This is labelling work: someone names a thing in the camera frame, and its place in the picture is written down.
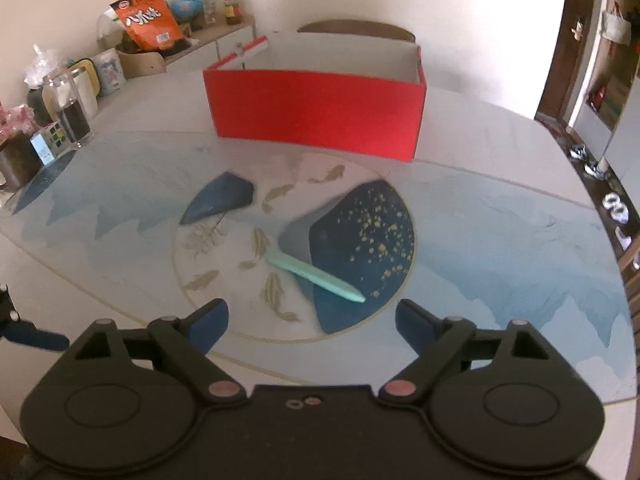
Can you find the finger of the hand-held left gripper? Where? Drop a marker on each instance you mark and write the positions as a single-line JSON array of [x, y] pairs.
[[40, 339]]

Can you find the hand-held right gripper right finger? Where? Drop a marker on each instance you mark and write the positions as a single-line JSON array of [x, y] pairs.
[[415, 325]]

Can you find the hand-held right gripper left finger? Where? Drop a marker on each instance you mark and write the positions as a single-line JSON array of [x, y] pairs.
[[207, 325]]

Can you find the mint green pen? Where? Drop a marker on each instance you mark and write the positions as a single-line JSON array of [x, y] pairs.
[[315, 276]]

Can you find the red cardboard box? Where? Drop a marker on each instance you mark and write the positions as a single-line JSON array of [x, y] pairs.
[[310, 110]]

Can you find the dark metal mug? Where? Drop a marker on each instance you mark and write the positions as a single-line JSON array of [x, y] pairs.
[[20, 162]]

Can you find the puzzle cube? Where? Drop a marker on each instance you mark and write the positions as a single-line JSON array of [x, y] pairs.
[[50, 142]]

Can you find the pink wrapped candy bag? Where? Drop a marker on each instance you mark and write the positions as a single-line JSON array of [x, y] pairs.
[[17, 120]]

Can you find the glass pitcher with dark liquid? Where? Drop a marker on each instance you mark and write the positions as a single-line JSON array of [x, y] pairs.
[[72, 115]]

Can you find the white slipper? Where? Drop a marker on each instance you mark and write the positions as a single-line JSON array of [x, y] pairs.
[[615, 207]]

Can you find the yellow and black container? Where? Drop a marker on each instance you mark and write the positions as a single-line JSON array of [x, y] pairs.
[[37, 102]]

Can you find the dark sneaker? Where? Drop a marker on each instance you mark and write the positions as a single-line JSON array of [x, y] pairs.
[[578, 151], [596, 168]]

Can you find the white printed canister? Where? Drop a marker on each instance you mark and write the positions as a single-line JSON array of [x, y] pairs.
[[109, 72]]

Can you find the clear crumpled plastic bag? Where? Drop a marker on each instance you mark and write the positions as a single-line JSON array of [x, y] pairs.
[[40, 65]]

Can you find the white side cabinet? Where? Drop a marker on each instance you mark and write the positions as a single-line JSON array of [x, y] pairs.
[[215, 40]]

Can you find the cardboard carton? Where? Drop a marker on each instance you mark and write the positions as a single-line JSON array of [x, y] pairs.
[[612, 102]]

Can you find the wooden chair with curved back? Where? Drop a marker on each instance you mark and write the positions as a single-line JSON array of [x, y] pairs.
[[355, 29]]

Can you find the white crinkled packet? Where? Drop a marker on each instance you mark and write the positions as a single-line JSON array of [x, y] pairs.
[[109, 30]]

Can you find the small clear jar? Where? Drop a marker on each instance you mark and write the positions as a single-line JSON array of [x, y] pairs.
[[210, 12]]

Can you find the orange snack bag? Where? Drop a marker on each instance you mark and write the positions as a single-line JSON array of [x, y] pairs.
[[147, 17]]

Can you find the red lidded jar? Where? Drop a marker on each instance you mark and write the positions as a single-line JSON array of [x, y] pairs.
[[232, 10]]

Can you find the dark wooden door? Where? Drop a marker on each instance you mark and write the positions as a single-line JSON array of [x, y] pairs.
[[565, 45]]

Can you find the blue ball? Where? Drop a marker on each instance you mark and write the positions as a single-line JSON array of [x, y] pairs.
[[187, 2]]

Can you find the hanging tote bag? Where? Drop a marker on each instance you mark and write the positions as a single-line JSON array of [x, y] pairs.
[[615, 25]]

